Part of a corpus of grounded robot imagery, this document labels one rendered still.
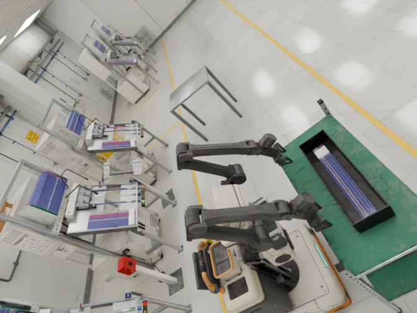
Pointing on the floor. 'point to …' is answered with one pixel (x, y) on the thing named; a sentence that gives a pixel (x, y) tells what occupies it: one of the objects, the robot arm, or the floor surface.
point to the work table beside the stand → (194, 82)
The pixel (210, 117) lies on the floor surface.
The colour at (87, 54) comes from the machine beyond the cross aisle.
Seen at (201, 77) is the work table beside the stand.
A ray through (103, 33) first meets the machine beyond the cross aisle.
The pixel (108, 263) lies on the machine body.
